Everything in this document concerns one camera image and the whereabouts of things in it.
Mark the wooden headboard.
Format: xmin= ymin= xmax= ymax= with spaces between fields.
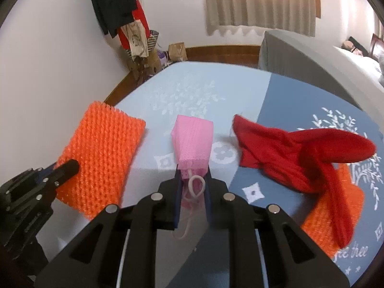
xmin=370 ymin=33 xmax=384 ymax=58

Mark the beige pleated curtain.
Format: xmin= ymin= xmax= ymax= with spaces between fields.
xmin=202 ymin=0 xmax=318 ymax=37

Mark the striped bag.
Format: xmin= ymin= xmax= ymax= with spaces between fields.
xmin=147 ymin=30 xmax=160 ymax=52

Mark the brown paper bag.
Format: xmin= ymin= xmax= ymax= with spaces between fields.
xmin=168 ymin=42 xmax=188 ymax=62

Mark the orange foam net sleeve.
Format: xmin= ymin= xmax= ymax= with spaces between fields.
xmin=300 ymin=163 xmax=365 ymax=258
xmin=55 ymin=100 xmax=147 ymax=221

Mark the black coat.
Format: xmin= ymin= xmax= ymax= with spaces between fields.
xmin=88 ymin=0 xmax=137 ymax=38

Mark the cardboard box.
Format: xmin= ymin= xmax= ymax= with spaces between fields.
xmin=126 ymin=49 xmax=163 ymax=76

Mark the bed with grey sheet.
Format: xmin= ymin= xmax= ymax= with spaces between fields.
xmin=258 ymin=30 xmax=384 ymax=117

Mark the pink face mask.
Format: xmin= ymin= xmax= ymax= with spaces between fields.
xmin=172 ymin=114 xmax=214 ymax=240

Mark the red cloth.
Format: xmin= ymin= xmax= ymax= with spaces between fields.
xmin=232 ymin=114 xmax=377 ymax=246

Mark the dark cloth bundle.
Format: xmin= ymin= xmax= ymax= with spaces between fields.
xmin=342 ymin=37 xmax=369 ymax=57

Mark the red bag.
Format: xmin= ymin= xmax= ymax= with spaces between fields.
xmin=117 ymin=0 xmax=150 ymax=50

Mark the white duvet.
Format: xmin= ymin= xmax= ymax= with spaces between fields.
xmin=339 ymin=46 xmax=384 ymax=88

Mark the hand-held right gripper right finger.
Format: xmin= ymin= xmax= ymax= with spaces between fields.
xmin=205 ymin=169 xmax=350 ymax=288

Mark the beige tote bag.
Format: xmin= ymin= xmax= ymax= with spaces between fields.
xmin=126 ymin=21 xmax=149 ymax=61

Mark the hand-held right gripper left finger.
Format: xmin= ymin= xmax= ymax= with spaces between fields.
xmin=33 ymin=171 xmax=184 ymax=288

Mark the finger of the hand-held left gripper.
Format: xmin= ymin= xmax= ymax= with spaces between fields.
xmin=0 ymin=162 xmax=58 ymax=196
xmin=9 ymin=159 xmax=80 ymax=211

